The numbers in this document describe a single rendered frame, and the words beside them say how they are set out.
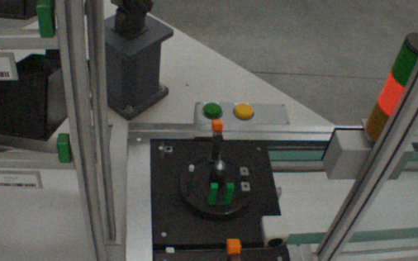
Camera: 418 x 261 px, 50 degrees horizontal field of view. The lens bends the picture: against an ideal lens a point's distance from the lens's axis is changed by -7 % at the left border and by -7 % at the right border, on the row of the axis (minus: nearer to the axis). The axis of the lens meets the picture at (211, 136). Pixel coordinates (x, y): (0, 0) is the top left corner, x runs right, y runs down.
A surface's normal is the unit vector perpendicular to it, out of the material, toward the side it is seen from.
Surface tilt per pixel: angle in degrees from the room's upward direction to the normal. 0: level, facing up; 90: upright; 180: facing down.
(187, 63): 0
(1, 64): 90
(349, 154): 90
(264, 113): 0
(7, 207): 0
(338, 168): 90
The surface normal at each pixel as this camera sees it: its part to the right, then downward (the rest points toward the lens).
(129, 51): 0.11, -0.67
